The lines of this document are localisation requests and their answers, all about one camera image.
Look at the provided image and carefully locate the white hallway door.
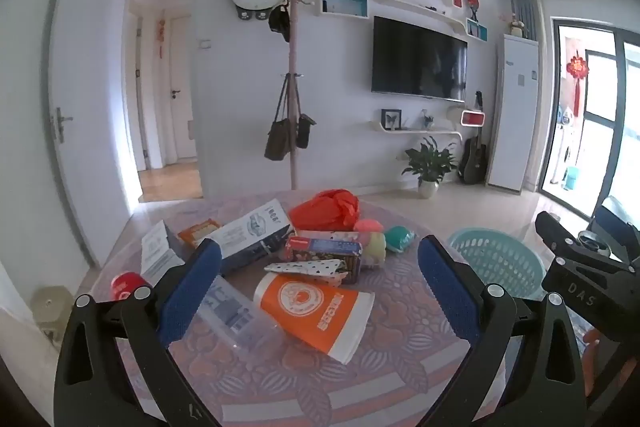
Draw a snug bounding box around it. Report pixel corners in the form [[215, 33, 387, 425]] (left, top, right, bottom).
[[165, 14, 199, 160]]

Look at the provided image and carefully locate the curved white wall shelf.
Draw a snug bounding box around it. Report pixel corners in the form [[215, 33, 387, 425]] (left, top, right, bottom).
[[357, 0, 471, 38]]

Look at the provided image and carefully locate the black acoustic guitar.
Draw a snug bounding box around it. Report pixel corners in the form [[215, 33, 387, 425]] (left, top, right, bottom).
[[459, 91, 488, 185]]

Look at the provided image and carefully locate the red knot window ornament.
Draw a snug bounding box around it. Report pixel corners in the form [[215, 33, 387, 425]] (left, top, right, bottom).
[[566, 52, 591, 115]]

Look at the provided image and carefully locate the small teal box shelf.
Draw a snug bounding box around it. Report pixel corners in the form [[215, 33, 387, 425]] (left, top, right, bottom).
[[466, 18, 489, 42]]

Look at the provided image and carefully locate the orange paper cup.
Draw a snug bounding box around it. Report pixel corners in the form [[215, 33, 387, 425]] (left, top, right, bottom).
[[253, 272, 376, 365]]

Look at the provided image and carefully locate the white printed box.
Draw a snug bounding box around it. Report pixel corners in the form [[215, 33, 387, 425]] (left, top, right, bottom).
[[141, 220, 186, 288]]

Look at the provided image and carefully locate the white balcony appliance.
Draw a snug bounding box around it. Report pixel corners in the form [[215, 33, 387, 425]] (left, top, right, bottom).
[[550, 107, 576, 185]]

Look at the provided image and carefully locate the purple patterned tablecloth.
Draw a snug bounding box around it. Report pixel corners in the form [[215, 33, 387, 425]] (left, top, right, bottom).
[[97, 189, 546, 427]]

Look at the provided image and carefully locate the polka dot paper cone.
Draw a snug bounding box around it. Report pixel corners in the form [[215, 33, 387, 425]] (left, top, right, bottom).
[[264, 258, 348, 284]]

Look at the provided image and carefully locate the orange snack packet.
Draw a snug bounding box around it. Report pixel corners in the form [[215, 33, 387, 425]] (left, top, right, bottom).
[[177, 218, 222, 249]]

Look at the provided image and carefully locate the beige plastic stool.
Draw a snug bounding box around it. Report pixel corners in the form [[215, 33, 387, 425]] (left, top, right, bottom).
[[30, 286, 76, 348]]

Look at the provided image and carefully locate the potted green plant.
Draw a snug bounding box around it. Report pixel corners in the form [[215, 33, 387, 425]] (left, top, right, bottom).
[[402, 137, 458, 199]]

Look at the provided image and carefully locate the grey and white carton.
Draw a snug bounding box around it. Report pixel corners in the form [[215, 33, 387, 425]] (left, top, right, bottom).
[[205, 199, 296, 278]]

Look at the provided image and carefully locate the red and blue snack box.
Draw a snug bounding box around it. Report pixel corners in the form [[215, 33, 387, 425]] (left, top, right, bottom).
[[284, 231, 363, 285]]

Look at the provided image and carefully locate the white room door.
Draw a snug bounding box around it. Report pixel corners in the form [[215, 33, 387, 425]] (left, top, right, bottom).
[[47, 0, 133, 268]]

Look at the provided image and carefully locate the clear plastic cup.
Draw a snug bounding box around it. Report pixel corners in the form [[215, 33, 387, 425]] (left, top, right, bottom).
[[192, 276, 286, 358]]

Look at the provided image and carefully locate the pink coat rack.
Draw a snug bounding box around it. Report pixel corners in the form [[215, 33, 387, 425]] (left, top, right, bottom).
[[272, 0, 328, 190]]

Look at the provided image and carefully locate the green sponge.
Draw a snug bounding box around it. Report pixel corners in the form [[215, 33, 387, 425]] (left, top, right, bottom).
[[384, 225, 417, 254]]

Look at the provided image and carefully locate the metal door handle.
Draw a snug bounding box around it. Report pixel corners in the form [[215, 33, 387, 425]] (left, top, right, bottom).
[[50, 107, 74, 142]]

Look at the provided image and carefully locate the balcony glass door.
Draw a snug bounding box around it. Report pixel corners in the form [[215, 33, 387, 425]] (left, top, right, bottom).
[[550, 17, 640, 220]]

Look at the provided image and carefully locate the teal plastic basket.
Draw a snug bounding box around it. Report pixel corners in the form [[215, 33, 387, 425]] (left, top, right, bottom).
[[446, 228, 546, 303]]

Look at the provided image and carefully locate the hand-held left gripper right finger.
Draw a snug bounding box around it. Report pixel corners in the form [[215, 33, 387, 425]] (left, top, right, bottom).
[[417, 234, 588, 427]]

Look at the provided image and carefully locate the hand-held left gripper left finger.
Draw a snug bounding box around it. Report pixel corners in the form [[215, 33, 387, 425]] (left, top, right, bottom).
[[54, 237, 223, 427]]

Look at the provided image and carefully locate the small black bag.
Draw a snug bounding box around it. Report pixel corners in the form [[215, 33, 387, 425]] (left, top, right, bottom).
[[295, 77, 317, 150]]

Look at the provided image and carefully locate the black hat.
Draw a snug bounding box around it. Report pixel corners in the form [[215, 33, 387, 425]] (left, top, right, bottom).
[[268, 3, 292, 44]]

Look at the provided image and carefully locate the wall-mounted television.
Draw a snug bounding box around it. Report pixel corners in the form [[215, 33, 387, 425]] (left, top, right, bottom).
[[372, 16, 468, 104]]

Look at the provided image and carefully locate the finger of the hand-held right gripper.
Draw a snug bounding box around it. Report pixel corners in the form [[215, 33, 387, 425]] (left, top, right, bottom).
[[534, 210, 601, 265]]

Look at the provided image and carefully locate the teal box wall shelf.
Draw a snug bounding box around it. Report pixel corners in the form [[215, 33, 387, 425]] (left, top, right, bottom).
[[316, 0, 370, 20]]

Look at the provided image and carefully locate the red plastic bag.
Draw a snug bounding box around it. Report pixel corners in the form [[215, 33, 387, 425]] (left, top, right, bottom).
[[289, 189, 361, 232]]

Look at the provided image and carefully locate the low white wall shelf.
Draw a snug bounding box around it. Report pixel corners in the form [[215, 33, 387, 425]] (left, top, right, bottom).
[[370, 121, 463, 142]]

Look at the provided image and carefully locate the brown shoulder bag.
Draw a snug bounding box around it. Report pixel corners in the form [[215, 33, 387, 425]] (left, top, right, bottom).
[[264, 74, 296, 162]]

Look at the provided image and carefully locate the white tall cabinet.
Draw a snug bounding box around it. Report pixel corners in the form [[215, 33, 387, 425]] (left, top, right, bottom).
[[487, 33, 541, 194]]

